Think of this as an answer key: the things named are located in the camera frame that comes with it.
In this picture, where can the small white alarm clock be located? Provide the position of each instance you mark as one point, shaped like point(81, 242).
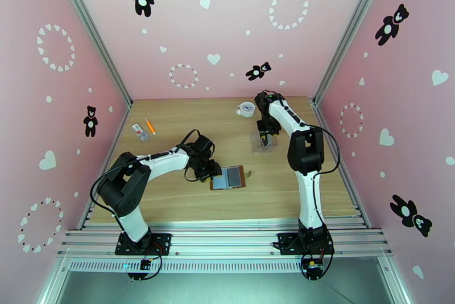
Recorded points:
point(245, 109)

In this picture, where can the aluminium frame post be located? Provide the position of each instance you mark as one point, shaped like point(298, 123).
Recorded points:
point(92, 29)
point(350, 29)

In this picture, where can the clear small staple box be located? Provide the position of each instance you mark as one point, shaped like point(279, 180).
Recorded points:
point(140, 132)

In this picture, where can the brown leather card holder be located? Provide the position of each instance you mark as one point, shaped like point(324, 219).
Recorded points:
point(219, 182)

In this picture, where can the aluminium rail deck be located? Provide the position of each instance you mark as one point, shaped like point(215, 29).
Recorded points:
point(227, 239)

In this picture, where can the clear acrylic card stand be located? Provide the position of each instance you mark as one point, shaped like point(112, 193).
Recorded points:
point(254, 145)

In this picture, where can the aluminium side rail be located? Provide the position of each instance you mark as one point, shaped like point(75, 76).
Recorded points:
point(343, 171)
point(106, 150)

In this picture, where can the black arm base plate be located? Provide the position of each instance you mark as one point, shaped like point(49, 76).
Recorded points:
point(284, 242)
point(163, 242)

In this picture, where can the perforated metal vent strip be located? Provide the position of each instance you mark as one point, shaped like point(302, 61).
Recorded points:
point(227, 266)

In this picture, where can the small black circuit board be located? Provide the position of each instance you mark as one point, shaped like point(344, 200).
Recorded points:
point(145, 264)

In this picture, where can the orange pen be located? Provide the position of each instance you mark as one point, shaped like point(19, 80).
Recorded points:
point(150, 126)

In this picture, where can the black yellow connector module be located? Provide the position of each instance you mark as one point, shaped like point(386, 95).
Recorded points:
point(312, 265)

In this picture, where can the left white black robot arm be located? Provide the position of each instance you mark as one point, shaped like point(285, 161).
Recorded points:
point(133, 223)

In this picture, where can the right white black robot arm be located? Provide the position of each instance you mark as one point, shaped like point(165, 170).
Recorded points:
point(309, 199)

